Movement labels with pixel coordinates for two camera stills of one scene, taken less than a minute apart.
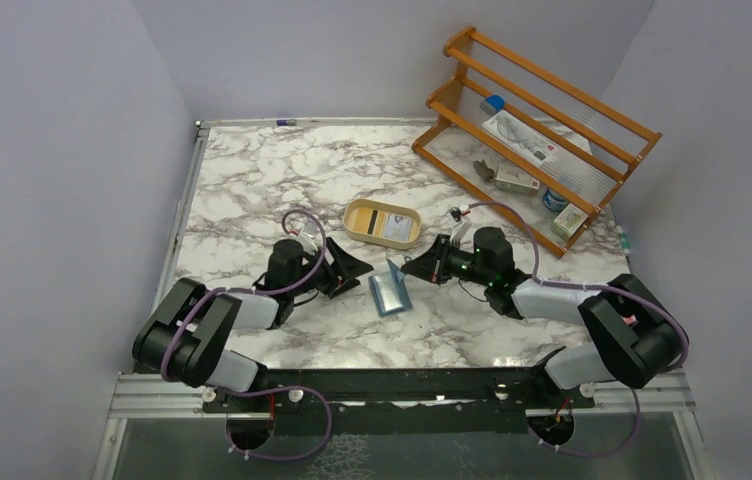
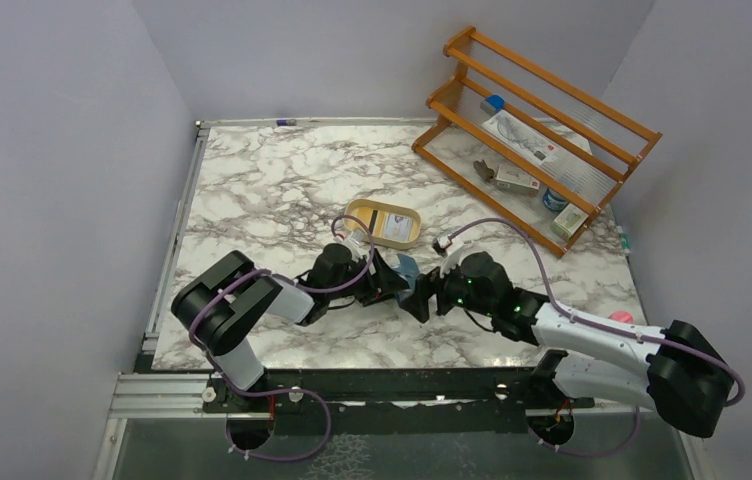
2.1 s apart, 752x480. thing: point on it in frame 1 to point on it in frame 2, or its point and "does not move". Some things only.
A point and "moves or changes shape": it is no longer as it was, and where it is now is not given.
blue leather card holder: x=391 y=290 moves or changes shape
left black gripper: x=345 y=264 to x=374 y=292
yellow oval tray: x=386 y=224 does not move
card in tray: x=398 y=227 does not move
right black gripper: x=423 y=266 to x=426 y=285
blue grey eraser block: x=492 y=104 does not move
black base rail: x=397 y=402 does not move
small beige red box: x=517 y=180 does not move
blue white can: x=554 y=201 does not move
